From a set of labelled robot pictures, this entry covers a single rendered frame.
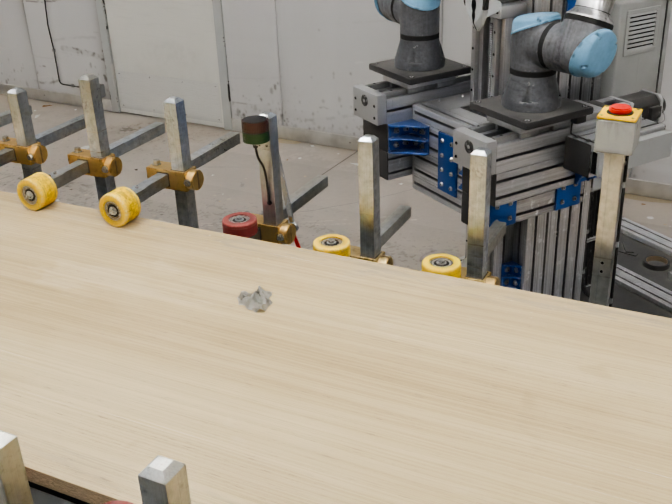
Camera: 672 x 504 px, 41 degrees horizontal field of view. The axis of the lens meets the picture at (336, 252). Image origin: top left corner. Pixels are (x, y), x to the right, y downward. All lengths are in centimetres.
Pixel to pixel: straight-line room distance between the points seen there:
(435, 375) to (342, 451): 24
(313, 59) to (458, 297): 348
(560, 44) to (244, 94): 340
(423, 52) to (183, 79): 315
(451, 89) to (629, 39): 52
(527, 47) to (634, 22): 50
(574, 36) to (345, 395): 111
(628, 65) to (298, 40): 270
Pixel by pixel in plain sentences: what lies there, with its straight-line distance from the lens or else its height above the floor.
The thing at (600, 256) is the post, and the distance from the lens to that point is 183.
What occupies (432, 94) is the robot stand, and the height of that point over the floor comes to 96.
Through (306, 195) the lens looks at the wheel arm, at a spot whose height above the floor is 85.
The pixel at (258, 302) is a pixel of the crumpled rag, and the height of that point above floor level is 91.
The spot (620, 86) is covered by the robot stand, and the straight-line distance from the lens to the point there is 272.
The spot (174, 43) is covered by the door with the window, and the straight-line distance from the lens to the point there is 563.
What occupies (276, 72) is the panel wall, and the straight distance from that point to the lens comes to 522.
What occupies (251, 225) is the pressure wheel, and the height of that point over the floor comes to 90.
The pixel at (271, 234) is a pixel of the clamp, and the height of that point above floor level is 85.
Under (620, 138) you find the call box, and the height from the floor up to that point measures 118.
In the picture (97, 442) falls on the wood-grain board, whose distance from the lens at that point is 141.
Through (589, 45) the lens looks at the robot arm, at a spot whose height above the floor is 123.
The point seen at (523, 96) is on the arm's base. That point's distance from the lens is 230.
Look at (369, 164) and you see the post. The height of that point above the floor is 106.
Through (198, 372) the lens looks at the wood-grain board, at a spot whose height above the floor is 90.
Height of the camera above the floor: 174
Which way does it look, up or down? 26 degrees down
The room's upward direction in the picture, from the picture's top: 2 degrees counter-clockwise
